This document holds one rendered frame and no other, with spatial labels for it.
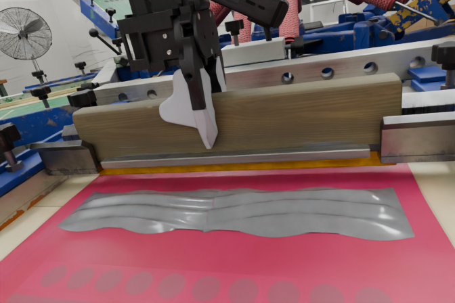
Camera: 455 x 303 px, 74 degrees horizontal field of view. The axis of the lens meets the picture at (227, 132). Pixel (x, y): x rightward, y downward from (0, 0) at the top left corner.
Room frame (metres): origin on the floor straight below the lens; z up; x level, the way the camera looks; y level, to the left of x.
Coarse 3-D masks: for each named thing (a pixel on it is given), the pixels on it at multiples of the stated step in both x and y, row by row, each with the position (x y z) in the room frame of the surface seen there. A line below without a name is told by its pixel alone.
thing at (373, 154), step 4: (372, 152) 0.28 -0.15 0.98; (376, 152) 0.28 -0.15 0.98; (372, 156) 0.28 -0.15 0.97; (376, 156) 0.28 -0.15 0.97; (304, 160) 0.30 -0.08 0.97; (308, 160) 0.30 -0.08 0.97; (312, 160) 0.30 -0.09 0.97; (316, 160) 0.30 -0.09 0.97; (320, 160) 0.30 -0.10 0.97; (324, 160) 0.30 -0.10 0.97; (204, 164) 0.34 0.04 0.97; (208, 164) 0.34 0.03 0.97; (212, 164) 0.34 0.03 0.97; (216, 164) 0.34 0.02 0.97; (220, 164) 0.33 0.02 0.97; (224, 164) 0.33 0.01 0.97; (108, 168) 0.38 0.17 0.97; (112, 168) 0.38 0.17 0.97; (116, 168) 0.38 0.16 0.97; (120, 168) 0.38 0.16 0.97; (124, 168) 0.38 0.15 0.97
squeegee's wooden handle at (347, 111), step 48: (240, 96) 0.31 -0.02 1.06; (288, 96) 0.30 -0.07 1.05; (336, 96) 0.28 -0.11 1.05; (384, 96) 0.27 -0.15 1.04; (96, 144) 0.37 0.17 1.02; (144, 144) 0.35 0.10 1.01; (192, 144) 0.33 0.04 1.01; (240, 144) 0.31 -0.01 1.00; (288, 144) 0.30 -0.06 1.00; (336, 144) 0.28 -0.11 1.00
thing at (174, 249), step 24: (120, 192) 0.34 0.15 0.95; (24, 240) 0.28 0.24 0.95; (48, 240) 0.27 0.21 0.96; (72, 240) 0.26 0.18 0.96; (96, 240) 0.25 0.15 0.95; (120, 240) 0.25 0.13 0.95; (144, 240) 0.24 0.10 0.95; (168, 240) 0.23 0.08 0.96; (192, 240) 0.23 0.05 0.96; (0, 264) 0.24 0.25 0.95; (24, 264) 0.24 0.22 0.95; (120, 264) 0.21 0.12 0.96; (144, 264) 0.21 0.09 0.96; (168, 264) 0.20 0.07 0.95; (0, 288) 0.21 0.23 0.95
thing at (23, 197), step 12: (24, 180) 0.36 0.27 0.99; (36, 180) 0.37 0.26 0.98; (48, 180) 0.38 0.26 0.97; (60, 180) 0.40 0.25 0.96; (12, 192) 0.34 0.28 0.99; (24, 192) 0.35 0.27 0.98; (36, 192) 0.36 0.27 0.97; (48, 192) 0.38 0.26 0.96; (0, 204) 0.32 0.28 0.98; (12, 204) 0.33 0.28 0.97; (24, 204) 0.34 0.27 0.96; (0, 216) 0.31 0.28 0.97; (12, 216) 0.32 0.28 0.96; (0, 228) 0.31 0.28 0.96
